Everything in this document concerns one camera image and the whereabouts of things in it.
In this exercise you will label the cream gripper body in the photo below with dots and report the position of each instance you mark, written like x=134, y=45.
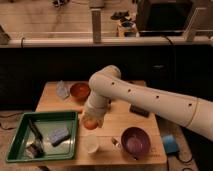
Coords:
x=97, y=118

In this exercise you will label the yellow apple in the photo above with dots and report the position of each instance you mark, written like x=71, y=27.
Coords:
x=90, y=124

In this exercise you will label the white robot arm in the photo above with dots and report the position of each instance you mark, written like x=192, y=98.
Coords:
x=190, y=112

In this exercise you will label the white paper cup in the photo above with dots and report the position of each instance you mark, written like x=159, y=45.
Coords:
x=91, y=144

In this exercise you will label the orange bowl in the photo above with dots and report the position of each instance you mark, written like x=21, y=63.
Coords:
x=80, y=91

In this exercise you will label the small metal clip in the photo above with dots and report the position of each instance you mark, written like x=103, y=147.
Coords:
x=115, y=142

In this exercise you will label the black rectangular block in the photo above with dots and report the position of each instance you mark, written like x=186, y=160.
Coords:
x=138, y=111

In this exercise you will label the wooden table board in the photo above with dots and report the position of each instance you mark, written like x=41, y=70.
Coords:
x=116, y=121

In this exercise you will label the clear plastic bag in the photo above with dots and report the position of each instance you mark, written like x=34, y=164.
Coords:
x=62, y=90

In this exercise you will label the blue sponge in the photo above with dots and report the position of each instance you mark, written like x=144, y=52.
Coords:
x=58, y=135

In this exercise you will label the purple bowl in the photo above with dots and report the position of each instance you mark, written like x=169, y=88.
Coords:
x=136, y=142

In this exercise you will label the green plastic tray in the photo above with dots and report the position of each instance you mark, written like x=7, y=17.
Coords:
x=47, y=123

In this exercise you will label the black metal spatula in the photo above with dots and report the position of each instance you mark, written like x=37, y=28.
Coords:
x=35, y=149

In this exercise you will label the blue tape roll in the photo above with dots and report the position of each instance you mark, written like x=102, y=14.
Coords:
x=170, y=144

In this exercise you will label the wooden stool with items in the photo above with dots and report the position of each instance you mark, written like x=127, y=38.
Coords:
x=127, y=29

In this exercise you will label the black monitor box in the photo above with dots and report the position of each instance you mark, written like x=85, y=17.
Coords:
x=162, y=15

